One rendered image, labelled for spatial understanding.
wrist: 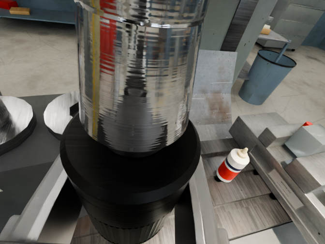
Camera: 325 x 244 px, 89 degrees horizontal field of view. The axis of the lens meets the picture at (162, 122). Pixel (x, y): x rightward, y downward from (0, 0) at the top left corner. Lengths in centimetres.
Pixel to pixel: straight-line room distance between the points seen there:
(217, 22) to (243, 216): 52
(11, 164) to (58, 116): 6
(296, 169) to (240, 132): 16
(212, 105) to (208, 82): 9
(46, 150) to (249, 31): 64
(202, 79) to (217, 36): 14
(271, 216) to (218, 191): 12
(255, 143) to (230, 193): 15
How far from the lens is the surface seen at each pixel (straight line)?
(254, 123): 53
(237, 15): 63
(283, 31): 562
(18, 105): 26
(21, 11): 410
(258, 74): 255
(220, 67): 65
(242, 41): 69
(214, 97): 65
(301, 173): 44
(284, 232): 58
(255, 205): 46
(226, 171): 41
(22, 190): 25
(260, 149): 49
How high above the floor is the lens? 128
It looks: 44 degrees down
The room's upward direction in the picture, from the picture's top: 13 degrees clockwise
